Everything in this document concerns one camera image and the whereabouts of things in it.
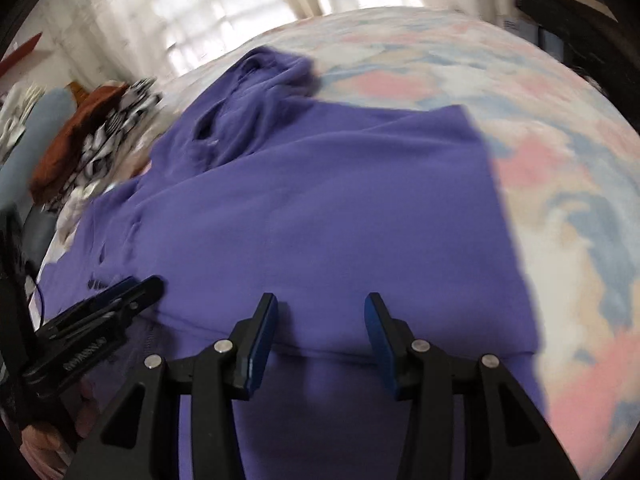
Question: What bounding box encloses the purple sweatshirt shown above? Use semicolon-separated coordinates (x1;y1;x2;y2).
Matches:
37;46;551;480

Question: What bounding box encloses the person's left hand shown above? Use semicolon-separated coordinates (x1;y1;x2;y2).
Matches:
20;377;101;466

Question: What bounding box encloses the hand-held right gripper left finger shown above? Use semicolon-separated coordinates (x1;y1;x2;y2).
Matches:
60;292;279;480

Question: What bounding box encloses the pastel patterned bedsheet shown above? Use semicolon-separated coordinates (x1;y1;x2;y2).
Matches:
30;6;640;480

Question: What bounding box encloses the white quilt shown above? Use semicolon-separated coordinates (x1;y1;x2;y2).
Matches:
52;182;121;246

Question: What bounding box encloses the grey blue pillow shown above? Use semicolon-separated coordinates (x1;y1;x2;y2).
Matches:
0;87;76;206

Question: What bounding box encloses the rust orange cloth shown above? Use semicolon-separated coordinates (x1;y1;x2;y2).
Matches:
30;82;131;206

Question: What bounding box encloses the red object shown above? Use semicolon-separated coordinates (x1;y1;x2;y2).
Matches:
0;32;43;78

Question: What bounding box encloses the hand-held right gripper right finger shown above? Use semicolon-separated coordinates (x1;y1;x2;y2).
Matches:
365;292;581;480

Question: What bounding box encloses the black and white patterned cloth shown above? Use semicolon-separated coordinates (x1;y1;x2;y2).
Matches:
50;77;163;211

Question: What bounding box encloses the white sheer curtain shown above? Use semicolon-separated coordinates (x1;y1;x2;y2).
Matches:
30;0;511;86

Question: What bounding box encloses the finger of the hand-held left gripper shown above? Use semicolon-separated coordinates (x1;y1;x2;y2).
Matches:
22;275;166;386

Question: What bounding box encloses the dark grey cloth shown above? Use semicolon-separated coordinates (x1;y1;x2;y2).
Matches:
22;205;58;271

